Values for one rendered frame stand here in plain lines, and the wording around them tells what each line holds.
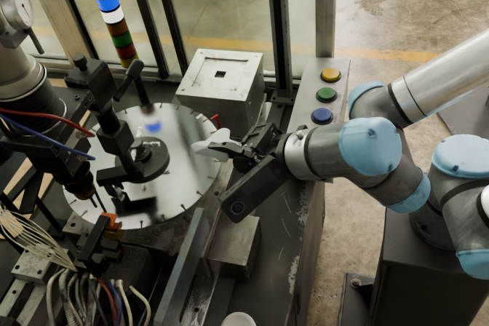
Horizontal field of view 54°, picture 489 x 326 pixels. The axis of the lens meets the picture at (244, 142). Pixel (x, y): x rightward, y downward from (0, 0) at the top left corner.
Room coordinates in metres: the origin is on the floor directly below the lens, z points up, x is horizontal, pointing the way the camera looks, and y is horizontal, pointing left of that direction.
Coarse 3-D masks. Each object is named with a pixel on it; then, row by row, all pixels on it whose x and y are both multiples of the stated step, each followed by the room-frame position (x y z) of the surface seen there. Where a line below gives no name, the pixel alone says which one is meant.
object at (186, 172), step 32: (96, 128) 0.77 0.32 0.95; (160, 128) 0.74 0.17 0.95; (192, 128) 0.72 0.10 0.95; (96, 160) 0.68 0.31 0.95; (192, 160) 0.63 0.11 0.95; (64, 192) 0.61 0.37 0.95; (128, 192) 0.58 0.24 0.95; (160, 192) 0.56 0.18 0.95; (192, 192) 0.55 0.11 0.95; (128, 224) 0.50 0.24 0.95
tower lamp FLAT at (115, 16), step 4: (116, 8) 0.95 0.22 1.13; (120, 8) 0.96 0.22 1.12; (104, 12) 0.94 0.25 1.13; (108, 12) 0.94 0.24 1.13; (112, 12) 0.94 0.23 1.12; (116, 12) 0.94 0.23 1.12; (120, 12) 0.95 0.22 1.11; (104, 16) 0.94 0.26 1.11; (108, 16) 0.94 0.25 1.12; (112, 16) 0.94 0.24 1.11; (116, 16) 0.94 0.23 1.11; (120, 16) 0.95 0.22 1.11; (104, 20) 0.95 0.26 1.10; (108, 20) 0.94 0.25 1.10; (112, 20) 0.94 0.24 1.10; (116, 20) 0.94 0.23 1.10; (120, 20) 0.94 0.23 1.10
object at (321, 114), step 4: (320, 108) 0.75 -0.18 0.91; (324, 108) 0.75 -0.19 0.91; (316, 112) 0.75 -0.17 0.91; (320, 112) 0.74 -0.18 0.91; (324, 112) 0.74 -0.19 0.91; (328, 112) 0.74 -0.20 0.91; (316, 116) 0.73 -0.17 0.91; (320, 116) 0.73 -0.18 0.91; (324, 116) 0.73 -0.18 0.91; (328, 116) 0.73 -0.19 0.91; (316, 120) 0.73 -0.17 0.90; (320, 120) 0.72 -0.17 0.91; (324, 120) 0.72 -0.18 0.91; (328, 120) 0.72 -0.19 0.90
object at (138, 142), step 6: (138, 132) 0.68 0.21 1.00; (138, 138) 0.66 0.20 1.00; (132, 144) 0.65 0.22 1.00; (138, 144) 0.65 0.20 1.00; (144, 144) 0.65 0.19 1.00; (150, 144) 0.65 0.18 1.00; (156, 144) 0.65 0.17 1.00; (132, 150) 0.64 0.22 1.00; (138, 150) 0.64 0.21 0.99; (144, 150) 0.65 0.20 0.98; (132, 156) 0.62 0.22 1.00
